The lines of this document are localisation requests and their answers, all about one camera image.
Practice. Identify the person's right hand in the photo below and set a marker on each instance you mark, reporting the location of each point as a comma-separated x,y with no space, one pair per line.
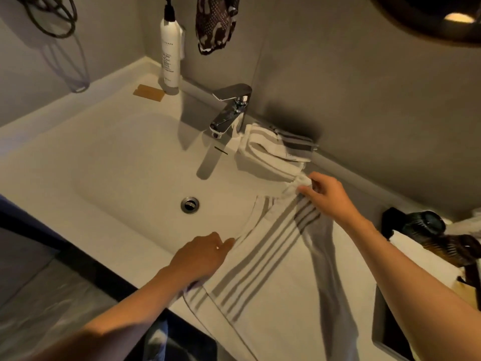
334,203

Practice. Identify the person's left hand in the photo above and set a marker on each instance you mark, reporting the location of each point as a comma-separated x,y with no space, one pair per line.
199,259

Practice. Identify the striped white hand towel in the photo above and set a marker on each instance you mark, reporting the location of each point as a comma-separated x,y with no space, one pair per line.
270,154

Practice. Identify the large striped white towel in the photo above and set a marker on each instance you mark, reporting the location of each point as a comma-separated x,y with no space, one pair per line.
278,285

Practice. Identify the small striped white towel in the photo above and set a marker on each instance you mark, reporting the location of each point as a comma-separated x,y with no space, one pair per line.
424,259

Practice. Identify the black tray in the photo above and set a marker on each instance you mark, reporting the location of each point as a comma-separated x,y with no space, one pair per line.
391,327

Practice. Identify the person's left forearm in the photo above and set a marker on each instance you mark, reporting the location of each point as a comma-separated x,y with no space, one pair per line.
109,323

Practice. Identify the person's right forearm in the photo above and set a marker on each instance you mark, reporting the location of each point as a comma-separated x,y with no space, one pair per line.
417,293

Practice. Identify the chrome sink drain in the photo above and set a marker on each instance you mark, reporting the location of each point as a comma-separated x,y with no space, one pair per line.
189,205

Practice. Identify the blue glass cup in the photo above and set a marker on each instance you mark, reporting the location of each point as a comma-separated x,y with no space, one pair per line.
426,223

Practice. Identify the amber ribbed glass cup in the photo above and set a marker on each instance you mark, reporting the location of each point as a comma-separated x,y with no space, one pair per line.
458,249

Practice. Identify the white pump bottle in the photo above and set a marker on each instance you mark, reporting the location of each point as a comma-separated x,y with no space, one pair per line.
170,48
466,223

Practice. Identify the chrome faucet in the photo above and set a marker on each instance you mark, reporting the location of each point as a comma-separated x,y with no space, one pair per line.
229,112

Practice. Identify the long kraft paper packet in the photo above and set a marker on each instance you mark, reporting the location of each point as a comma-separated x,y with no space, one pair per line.
468,293

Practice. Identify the small tan soap packet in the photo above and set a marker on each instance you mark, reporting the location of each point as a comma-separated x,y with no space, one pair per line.
149,93

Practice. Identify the dark patterned hanging garment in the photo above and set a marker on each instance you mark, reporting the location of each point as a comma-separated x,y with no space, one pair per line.
214,22

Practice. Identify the round dark wall mirror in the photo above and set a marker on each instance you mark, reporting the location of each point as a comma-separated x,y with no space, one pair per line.
413,18

